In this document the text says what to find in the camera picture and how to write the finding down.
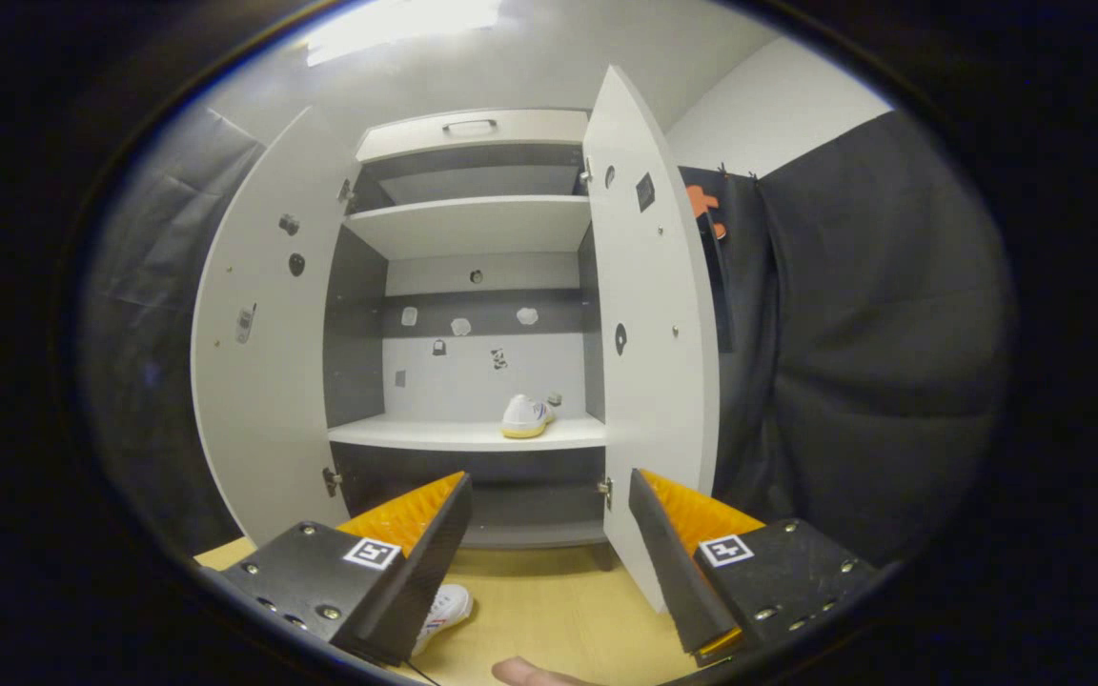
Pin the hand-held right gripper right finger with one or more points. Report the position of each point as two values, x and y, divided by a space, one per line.
673 572

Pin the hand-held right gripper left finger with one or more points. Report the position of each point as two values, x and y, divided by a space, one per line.
425 572

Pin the white canvas shoe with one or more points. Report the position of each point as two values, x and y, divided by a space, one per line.
525 419
449 610

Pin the light grey cabinet door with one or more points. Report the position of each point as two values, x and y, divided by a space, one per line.
263 400
654 400

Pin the grey shoe cabinet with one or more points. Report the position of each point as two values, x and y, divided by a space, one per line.
473 372

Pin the white cabinet shelf board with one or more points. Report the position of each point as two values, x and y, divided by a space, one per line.
416 434
473 227

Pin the light grey cabinet drawer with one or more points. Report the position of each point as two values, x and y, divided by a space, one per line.
396 141

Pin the black backdrop cloth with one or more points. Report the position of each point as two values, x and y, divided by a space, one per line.
873 333

